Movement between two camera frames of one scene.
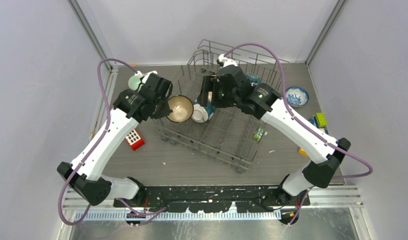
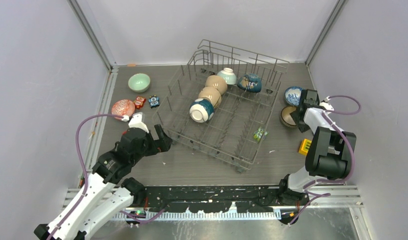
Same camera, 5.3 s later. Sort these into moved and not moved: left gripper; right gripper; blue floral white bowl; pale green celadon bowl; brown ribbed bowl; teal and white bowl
Moved: right gripper; left gripper; brown ribbed bowl
Not moved: pale green celadon bowl; blue floral white bowl; teal and white bowl
